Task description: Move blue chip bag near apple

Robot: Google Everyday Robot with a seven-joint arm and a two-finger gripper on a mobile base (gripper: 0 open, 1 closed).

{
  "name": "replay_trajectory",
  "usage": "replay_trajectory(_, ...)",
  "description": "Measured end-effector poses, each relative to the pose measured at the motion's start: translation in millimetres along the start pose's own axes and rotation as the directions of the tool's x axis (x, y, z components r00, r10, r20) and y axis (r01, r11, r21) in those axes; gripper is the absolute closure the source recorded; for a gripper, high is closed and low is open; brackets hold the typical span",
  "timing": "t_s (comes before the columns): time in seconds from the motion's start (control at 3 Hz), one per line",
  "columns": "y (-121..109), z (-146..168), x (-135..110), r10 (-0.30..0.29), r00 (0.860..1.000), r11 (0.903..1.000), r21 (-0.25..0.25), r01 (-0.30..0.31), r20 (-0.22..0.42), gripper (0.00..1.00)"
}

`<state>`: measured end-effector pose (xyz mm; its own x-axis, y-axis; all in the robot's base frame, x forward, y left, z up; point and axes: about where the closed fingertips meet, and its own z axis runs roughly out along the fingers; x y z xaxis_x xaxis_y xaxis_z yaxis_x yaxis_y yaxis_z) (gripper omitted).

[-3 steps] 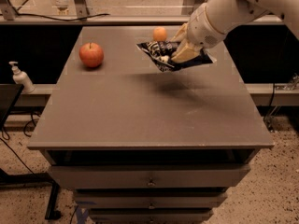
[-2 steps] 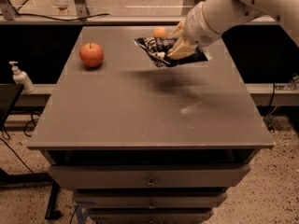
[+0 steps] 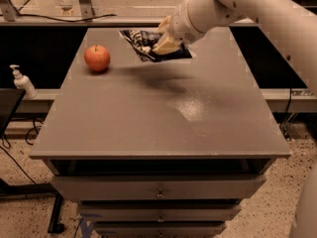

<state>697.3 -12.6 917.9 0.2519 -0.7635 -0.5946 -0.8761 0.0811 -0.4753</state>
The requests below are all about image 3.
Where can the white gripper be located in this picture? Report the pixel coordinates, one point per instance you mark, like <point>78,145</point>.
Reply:
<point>183,28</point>

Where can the middle grey drawer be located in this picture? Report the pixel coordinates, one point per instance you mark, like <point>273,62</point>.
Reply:
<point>160,212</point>

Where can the grey drawer cabinet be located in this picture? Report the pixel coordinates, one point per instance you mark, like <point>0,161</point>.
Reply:
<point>188,117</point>

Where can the red apple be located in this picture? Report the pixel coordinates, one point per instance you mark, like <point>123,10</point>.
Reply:
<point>97,58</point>

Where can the grey drawer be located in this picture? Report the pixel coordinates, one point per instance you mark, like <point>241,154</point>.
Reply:
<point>158,187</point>
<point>158,230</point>
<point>160,212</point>

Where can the blue chip bag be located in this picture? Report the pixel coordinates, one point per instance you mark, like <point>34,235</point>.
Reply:
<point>143,43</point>

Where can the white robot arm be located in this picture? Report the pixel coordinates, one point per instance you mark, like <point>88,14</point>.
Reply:
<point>289,27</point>

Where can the bottom grey drawer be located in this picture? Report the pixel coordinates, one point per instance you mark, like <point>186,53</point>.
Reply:
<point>158,230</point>

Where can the top grey drawer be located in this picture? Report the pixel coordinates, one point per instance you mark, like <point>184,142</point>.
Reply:
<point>158,187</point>

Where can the white pump bottle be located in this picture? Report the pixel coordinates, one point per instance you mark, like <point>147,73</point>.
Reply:
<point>23,82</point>

